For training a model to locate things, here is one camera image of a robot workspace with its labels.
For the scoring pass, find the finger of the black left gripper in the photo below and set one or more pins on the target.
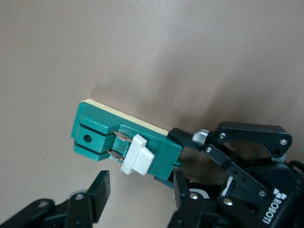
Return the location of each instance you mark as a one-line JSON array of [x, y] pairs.
[[166, 183]]

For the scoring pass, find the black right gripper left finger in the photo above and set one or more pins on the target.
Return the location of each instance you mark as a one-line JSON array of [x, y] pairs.
[[99, 190]]

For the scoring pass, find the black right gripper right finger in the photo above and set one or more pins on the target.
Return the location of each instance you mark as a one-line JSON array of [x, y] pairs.
[[187, 209]]

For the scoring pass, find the green rail connector block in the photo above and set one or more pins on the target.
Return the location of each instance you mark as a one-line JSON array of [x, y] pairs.
[[95, 123]]

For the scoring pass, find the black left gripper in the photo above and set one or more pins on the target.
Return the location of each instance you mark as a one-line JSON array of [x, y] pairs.
[[285, 190]]

